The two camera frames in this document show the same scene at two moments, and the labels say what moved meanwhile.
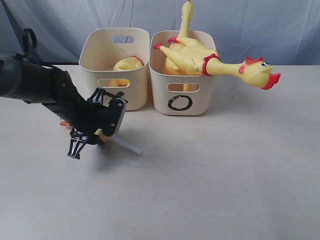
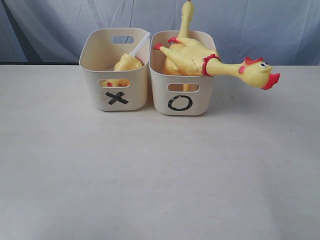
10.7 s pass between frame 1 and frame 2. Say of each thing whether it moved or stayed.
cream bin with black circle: stayed
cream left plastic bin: stayed
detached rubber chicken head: moved
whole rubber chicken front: stayed
